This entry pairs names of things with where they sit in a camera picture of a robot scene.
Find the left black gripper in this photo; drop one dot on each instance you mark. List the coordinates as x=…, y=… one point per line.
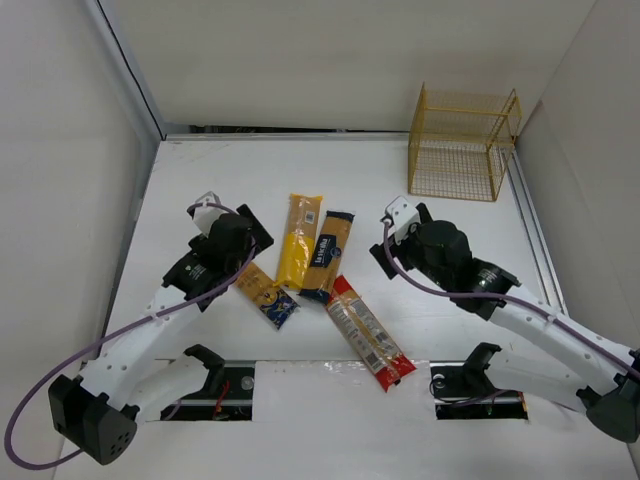
x=260, y=232

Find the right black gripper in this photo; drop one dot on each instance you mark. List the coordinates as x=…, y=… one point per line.
x=382, y=257

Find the dark blue spaghetti bag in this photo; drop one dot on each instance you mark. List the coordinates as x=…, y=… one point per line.
x=326, y=258

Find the red white spaghetti bag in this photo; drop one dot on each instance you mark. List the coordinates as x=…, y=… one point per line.
x=366, y=335

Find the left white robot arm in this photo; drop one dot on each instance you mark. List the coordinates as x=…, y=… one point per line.
x=101, y=408

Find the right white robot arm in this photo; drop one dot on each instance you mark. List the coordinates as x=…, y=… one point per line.
x=588, y=373

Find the orange blue pasta bag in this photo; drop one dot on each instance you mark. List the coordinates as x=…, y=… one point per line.
x=274, y=303

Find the yellow spaghetti bag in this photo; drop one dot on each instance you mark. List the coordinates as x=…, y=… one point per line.
x=299, y=240

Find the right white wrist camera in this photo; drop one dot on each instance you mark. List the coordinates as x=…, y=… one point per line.
x=403, y=216

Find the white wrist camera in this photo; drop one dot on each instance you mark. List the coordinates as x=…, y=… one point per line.
x=403, y=216
x=203, y=214

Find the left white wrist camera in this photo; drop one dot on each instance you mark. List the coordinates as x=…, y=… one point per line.
x=203, y=214

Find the yellow wire shelf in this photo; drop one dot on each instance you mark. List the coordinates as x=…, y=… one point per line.
x=460, y=144

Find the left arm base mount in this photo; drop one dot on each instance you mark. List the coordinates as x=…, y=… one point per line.
x=225, y=397

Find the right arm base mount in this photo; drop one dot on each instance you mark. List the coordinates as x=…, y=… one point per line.
x=456, y=398

